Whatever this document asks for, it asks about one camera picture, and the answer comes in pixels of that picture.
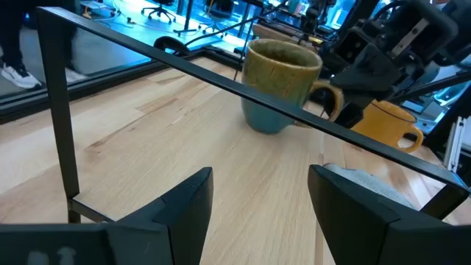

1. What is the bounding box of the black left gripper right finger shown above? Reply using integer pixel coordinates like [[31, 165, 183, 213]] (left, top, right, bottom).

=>
[[308, 163, 471, 265]]

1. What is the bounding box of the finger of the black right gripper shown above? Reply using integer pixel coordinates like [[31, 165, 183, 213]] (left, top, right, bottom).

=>
[[333, 91, 374, 130], [330, 43, 403, 93]]

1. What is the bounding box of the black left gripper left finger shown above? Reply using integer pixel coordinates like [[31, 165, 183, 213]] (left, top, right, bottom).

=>
[[0, 166, 215, 265]]

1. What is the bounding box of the yellow ceramic mug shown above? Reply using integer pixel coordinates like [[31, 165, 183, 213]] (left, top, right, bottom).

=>
[[351, 99, 425, 155]]

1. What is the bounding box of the green glazed ceramic mug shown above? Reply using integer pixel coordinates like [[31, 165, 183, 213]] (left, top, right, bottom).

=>
[[241, 38, 346, 135]]

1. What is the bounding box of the grey-blue textured cloth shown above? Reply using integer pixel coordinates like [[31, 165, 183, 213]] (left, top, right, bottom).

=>
[[322, 163, 417, 211]]

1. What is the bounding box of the black office chair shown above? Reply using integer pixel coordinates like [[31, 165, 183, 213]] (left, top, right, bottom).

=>
[[141, 0, 179, 24]]

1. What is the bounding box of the person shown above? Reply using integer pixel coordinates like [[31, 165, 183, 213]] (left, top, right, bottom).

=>
[[0, 0, 90, 91]]

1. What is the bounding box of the wooden shelf with black frame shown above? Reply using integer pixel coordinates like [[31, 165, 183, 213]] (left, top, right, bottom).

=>
[[0, 6, 470, 265]]

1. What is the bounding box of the black looped cable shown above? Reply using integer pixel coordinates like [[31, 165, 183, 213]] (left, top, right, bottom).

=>
[[153, 35, 193, 57]]

